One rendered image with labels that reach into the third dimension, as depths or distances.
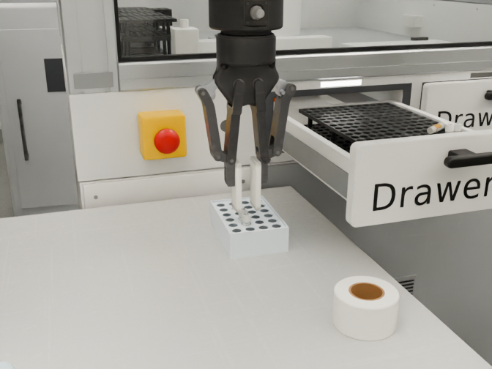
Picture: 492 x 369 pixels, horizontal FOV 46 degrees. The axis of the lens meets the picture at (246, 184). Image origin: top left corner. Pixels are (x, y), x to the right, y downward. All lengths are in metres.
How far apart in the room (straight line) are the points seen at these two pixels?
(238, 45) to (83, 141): 0.37
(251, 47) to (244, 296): 0.30
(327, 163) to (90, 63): 0.40
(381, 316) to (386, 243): 0.61
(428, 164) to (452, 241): 0.56
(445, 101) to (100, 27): 0.64
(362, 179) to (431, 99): 0.45
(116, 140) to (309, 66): 0.36
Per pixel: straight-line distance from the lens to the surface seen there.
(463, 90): 1.20
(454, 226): 1.32
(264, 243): 0.80
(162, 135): 0.92
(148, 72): 0.96
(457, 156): 0.77
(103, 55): 0.96
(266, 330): 0.65
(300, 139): 0.93
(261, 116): 0.76
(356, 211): 0.75
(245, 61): 0.72
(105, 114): 0.97
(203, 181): 1.03
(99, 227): 0.92
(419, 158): 0.77
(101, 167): 0.99
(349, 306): 0.63
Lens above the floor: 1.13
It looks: 20 degrees down
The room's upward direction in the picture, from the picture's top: straight up
